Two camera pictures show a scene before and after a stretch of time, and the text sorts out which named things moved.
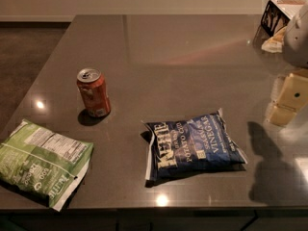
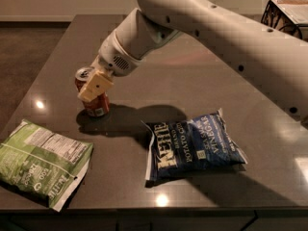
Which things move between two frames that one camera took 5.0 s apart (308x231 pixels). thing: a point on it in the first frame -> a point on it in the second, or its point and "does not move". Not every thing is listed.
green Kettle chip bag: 42,163 does not move
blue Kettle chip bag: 190,146 does not move
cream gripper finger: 293,97 -> 110,61
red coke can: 94,90 does not move
